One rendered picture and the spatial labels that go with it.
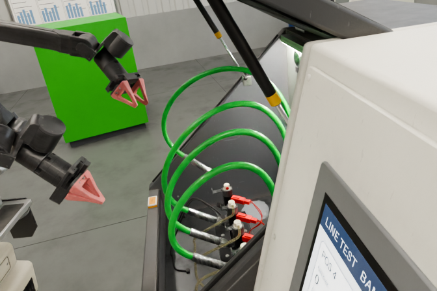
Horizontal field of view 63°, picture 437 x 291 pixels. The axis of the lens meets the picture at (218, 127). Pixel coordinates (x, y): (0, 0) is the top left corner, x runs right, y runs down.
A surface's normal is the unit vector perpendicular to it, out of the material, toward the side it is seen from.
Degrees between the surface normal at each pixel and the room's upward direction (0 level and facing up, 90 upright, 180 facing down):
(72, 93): 90
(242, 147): 90
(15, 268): 8
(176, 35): 90
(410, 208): 76
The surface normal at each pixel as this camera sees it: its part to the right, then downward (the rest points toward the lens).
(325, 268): -0.98, -0.06
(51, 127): 0.60, -0.70
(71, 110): 0.37, 0.33
